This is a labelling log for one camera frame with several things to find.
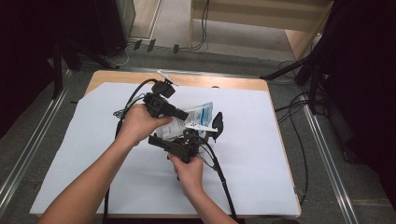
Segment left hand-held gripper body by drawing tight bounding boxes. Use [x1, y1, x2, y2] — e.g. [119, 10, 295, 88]
[143, 69, 180, 119]

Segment black hanging cable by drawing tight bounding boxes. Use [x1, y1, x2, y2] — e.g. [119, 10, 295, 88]
[190, 0, 210, 51]

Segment person's left hand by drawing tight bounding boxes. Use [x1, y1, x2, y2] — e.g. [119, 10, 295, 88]
[116, 104, 173, 147]

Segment white floor cable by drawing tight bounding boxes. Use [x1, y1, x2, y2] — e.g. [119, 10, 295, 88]
[104, 42, 134, 68]

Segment left hand-held gripper cable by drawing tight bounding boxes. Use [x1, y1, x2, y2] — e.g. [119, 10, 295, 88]
[104, 77, 159, 218]

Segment clear container with black lid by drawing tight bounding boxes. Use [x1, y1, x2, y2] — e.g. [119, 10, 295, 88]
[199, 111, 224, 144]

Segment black metal stand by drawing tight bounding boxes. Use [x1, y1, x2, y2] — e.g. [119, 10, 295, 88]
[49, 34, 120, 101]
[260, 46, 332, 116]

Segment dark curtain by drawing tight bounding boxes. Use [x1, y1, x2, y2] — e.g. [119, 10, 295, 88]
[321, 0, 396, 213]
[0, 0, 127, 139]

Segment white table cover sheet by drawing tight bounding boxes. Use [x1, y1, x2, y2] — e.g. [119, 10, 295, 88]
[29, 81, 302, 217]

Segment metal floor rail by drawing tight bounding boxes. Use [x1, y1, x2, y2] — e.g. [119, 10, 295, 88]
[300, 102, 360, 224]
[0, 69, 75, 217]

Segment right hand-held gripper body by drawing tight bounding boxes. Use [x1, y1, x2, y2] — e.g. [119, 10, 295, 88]
[167, 121, 219, 164]

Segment black floor cables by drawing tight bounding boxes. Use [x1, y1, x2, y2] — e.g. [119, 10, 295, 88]
[274, 60, 328, 206]

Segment light wooden shelf unit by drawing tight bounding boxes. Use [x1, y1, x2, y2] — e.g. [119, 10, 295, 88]
[188, 0, 336, 62]

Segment person's right hand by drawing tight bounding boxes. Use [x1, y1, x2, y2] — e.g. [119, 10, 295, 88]
[167, 155, 205, 198]

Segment blue white refill pouch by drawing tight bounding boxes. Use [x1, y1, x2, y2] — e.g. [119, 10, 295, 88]
[154, 101, 215, 141]

